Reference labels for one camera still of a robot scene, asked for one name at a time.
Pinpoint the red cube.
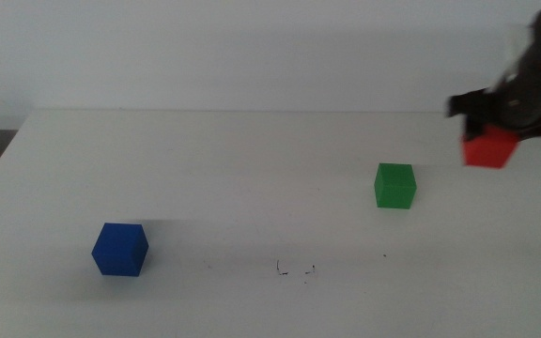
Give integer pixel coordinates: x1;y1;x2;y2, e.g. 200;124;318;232
460;124;519;169

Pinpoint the green cube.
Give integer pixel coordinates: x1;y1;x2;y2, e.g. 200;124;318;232
373;162;418;210

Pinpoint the blue cube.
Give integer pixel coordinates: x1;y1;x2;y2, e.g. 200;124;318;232
91;222;150;277

